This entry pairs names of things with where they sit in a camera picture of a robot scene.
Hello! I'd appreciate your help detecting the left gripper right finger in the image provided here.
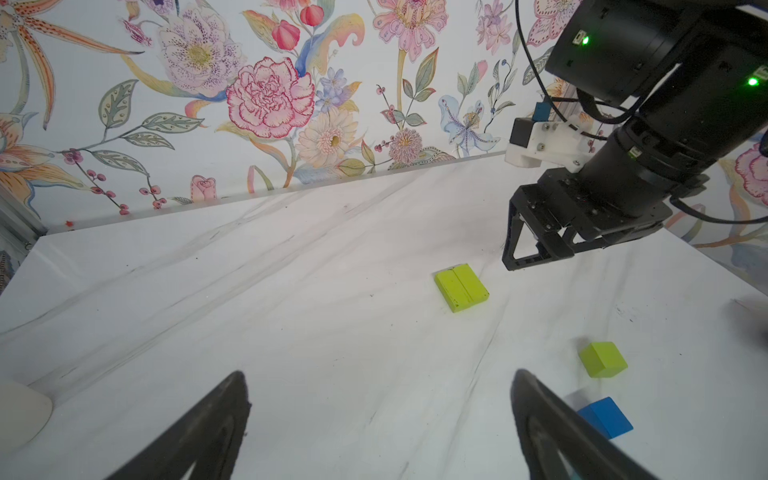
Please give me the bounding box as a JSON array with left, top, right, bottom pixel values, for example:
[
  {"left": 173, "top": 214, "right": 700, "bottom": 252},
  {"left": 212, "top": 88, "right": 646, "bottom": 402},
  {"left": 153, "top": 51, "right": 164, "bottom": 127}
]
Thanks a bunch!
[{"left": 510, "top": 369, "right": 654, "bottom": 479}]

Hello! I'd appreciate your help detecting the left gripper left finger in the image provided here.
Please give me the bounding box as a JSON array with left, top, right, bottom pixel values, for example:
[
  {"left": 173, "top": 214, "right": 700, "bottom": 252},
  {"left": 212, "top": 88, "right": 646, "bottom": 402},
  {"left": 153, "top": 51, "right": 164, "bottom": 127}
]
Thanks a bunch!
[{"left": 110, "top": 371, "right": 251, "bottom": 479}]

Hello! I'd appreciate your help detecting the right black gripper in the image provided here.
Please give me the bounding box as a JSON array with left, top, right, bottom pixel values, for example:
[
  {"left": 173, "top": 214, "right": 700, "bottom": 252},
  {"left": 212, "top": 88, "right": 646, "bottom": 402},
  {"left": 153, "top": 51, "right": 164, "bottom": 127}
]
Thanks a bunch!
[{"left": 502, "top": 168, "right": 672, "bottom": 271}]

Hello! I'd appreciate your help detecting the dark blue cube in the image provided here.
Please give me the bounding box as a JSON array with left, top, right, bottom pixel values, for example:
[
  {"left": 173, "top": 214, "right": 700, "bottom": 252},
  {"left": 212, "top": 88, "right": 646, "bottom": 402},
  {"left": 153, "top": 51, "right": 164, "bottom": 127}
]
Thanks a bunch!
[{"left": 577, "top": 397, "right": 634, "bottom": 439}]

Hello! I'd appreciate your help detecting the lime green cube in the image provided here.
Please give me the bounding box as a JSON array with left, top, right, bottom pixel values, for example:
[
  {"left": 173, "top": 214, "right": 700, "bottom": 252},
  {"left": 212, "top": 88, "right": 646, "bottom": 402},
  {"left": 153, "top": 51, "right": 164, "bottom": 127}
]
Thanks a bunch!
[{"left": 579, "top": 342, "right": 628, "bottom": 378}]

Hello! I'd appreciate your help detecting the lime green rectangular block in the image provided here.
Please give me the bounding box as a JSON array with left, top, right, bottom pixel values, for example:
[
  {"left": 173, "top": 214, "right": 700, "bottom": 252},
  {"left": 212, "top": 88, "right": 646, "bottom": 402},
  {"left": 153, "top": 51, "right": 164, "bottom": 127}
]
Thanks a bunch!
[
  {"left": 452, "top": 264, "right": 490, "bottom": 306},
  {"left": 434, "top": 269, "right": 473, "bottom": 313}
]

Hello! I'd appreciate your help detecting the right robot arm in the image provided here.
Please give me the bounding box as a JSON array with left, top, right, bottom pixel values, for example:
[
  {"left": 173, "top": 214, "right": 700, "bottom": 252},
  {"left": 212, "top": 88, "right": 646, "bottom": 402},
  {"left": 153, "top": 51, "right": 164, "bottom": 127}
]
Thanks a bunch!
[{"left": 502, "top": 1, "right": 767, "bottom": 271}]

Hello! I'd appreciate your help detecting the white bottle green cap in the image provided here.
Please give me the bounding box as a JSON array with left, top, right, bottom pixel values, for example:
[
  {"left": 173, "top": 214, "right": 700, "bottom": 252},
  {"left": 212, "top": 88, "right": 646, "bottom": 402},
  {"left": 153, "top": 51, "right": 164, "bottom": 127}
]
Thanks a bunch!
[{"left": 1, "top": 382, "right": 53, "bottom": 453}]

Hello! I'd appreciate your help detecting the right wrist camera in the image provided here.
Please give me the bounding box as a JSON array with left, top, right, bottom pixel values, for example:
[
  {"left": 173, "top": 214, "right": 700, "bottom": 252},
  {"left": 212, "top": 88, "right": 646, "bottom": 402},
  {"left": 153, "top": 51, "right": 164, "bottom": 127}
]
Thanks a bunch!
[{"left": 504, "top": 113, "right": 593, "bottom": 173}]

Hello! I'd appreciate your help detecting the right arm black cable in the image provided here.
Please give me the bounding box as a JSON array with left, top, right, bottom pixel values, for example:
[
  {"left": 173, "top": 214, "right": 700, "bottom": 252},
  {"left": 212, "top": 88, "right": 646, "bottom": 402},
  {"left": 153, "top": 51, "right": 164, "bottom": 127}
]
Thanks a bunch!
[{"left": 514, "top": 0, "right": 768, "bottom": 226}]

